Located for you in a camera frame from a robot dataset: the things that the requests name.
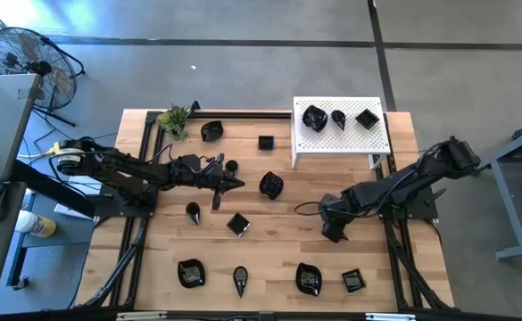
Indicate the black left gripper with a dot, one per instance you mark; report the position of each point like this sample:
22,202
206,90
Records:
193,171

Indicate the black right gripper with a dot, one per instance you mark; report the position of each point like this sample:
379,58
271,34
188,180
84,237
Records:
336,209

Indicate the black teardrop mini plate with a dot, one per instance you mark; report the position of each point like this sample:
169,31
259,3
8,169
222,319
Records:
240,276
193,210
338,117
231,166

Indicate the black square mini plate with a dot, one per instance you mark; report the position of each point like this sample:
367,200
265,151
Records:
353,280
367,118
238,224
266,142

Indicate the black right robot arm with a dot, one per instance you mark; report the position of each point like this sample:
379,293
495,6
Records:
421,174

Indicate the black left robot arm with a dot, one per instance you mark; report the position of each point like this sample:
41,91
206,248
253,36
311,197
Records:
109,165

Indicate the small green potted plant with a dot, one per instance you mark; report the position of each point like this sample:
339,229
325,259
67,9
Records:
174,120

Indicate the yellow power plug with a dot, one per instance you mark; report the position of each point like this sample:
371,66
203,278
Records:
56,146

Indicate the black desk support beam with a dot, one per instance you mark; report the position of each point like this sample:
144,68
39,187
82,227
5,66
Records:
51,189

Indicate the white and yellow bottle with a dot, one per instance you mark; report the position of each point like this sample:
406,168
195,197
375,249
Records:
37,225

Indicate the blue desk leg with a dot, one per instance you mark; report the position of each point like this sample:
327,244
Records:
17,263

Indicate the black floor fan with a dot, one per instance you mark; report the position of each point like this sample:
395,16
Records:
19,49

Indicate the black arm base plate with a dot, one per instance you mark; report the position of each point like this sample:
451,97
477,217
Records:
421,209
109,207

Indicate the silver hinge bracket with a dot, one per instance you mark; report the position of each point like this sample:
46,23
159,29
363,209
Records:
140,316
390,317

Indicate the grey metal table frame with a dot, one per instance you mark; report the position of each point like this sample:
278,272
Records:
508,209

